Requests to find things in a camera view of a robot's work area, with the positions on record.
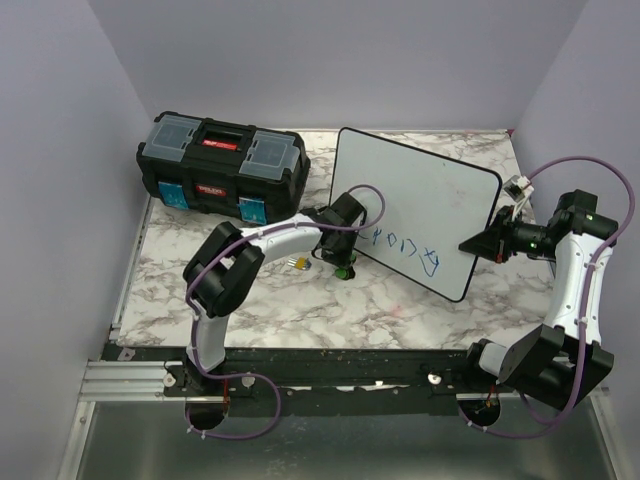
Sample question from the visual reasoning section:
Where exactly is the purple cable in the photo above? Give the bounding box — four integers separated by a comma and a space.
184, 184, 386, 441
458, 156, 636, 439

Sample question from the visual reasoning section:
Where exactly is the green black whiteboard eraser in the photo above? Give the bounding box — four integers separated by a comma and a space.
335, 267, 356, 280

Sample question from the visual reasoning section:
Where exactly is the black plastic toolbox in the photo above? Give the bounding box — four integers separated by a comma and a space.
136, 111, 311, 225

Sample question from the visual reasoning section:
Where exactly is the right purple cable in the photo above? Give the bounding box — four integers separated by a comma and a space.
458, 156, 636, 439

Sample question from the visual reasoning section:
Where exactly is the white dry-erase whiteboard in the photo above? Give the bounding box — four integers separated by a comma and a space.
330, 128, 502, 302

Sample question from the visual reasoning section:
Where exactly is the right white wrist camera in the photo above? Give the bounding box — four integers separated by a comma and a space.
503, 176, 534, 217

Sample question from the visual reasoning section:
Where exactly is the aluminium extrusion frame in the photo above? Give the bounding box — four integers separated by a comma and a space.
59, 200, 626, 479

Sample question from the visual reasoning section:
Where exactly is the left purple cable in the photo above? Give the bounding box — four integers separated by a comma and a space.
184, 184, 386, 441

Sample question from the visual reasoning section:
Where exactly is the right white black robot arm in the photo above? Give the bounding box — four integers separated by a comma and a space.
459, 190, 618, 410

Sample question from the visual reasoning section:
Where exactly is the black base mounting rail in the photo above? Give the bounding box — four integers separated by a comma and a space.
101, 343, 501, 417

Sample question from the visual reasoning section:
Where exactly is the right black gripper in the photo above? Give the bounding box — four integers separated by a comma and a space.
460, 205, 557, 263

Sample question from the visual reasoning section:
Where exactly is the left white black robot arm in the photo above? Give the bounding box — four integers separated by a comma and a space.
183, 193, 367, 395

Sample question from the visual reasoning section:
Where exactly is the yellow hex key set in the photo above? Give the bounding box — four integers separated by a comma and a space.
287, 257, 312, 271

